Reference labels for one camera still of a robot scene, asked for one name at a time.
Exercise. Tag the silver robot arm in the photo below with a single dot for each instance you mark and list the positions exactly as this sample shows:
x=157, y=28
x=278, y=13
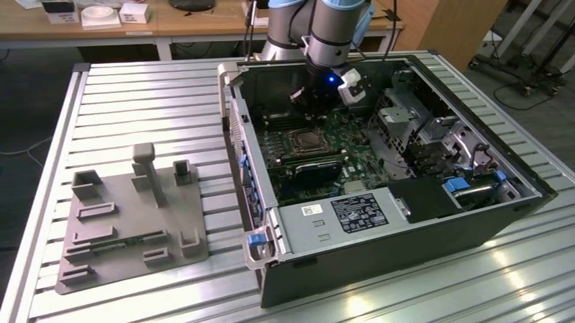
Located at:
x=328, y=47

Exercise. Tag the black RAM slot bank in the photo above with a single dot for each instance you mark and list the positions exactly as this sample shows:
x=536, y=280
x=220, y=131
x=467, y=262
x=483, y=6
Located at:
x=310, y=159
x=274, y=121

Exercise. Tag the black PC case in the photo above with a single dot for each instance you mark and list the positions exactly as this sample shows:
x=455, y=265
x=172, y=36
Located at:
x=382, y=262

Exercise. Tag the white box with black top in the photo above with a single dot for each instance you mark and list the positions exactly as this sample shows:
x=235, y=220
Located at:
x=59, y=11

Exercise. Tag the green RAM stick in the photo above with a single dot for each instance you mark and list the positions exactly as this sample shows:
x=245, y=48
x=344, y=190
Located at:
x=121, y=242

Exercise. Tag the black plastic shroud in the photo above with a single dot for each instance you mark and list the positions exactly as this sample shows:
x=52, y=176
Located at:
x=422, y=198

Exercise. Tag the CPU socket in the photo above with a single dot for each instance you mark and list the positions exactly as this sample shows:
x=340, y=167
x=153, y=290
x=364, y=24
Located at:
x=330, y=153

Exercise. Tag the blue case latch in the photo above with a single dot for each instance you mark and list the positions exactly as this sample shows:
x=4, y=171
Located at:
x=256, y=240

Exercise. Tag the black wheeled stand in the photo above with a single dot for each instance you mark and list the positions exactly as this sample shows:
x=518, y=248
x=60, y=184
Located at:
x=516, y=72

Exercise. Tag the blue disk carrier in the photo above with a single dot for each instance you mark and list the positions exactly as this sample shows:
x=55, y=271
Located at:
x=454, y=186

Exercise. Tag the metal drive cage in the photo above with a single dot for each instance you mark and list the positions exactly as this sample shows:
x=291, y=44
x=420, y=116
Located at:
x=395, y=114

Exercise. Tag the grey parts rack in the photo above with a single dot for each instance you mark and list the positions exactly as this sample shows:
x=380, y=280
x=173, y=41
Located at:
x=135, y=208

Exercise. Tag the plain white box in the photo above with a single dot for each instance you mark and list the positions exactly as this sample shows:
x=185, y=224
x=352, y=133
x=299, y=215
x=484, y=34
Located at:
x=135, y=13

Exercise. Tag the silver CPU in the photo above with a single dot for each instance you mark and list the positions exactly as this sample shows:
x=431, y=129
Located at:
x=311, y=140

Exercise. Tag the green motherboard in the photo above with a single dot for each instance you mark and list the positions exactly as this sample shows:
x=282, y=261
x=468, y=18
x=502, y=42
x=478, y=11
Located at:
x=359, y=161

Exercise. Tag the pale blue teach pendant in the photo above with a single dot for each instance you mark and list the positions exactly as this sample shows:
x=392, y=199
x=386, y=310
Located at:
x=366, y=23

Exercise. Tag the wooden desk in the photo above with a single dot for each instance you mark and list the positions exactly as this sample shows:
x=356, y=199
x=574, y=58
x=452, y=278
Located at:
x=179, y=20

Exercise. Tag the blue drive tab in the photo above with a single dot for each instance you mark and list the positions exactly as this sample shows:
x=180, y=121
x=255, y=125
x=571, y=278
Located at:
x=499, y=176

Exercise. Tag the black graphics card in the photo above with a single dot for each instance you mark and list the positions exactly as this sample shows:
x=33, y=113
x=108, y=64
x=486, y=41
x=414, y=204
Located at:
x=316, y=175

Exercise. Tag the white metal frame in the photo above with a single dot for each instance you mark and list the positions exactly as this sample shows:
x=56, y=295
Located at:
x=534, y=27

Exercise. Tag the blue slot clip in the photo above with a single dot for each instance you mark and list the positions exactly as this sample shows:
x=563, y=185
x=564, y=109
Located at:
x=244, y=161

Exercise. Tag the black round base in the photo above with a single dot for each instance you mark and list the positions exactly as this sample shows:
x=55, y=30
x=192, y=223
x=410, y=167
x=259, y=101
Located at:
x=191, y=3

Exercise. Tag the grey power supply unit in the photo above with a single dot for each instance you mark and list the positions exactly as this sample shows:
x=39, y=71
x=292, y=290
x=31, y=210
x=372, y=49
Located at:
x=310, y=232

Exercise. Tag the silver chipset heatsink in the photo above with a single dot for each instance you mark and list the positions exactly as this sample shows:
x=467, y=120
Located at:
x=355, y=187

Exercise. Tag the white round holder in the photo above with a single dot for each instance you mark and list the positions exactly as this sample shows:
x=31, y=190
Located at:
x=99, y=18

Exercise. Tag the wooden cabinet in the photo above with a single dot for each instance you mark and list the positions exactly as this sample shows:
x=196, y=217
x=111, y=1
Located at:
x=458, y=33

